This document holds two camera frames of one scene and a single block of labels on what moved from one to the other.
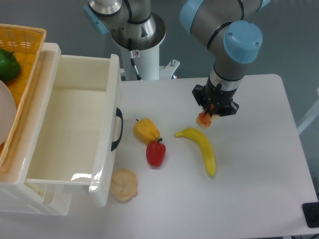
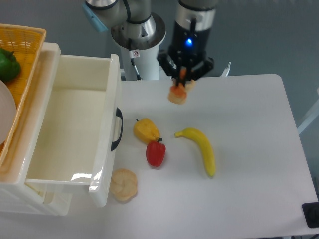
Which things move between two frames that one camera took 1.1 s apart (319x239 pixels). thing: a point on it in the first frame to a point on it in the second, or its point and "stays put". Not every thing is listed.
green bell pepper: (10, 66) stays put
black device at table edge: (311, 212) stays put
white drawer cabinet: (16, 195) stays put
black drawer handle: (119, 113) stays put
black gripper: (215, 100) to (188, 55)
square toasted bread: (204, 120) to (177, 94)
